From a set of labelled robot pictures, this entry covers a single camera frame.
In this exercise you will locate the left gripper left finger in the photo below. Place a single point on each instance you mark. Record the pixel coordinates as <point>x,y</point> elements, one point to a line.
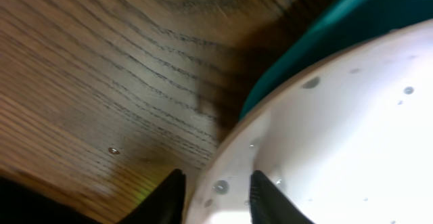
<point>164,205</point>

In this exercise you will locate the teal plastic tray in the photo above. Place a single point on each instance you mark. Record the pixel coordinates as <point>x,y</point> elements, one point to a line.
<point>344,23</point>

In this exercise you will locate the white plate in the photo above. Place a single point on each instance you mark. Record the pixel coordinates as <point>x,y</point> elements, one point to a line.
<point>347,140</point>

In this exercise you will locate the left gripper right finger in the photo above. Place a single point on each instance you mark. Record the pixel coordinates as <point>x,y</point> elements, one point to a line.
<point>269,206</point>

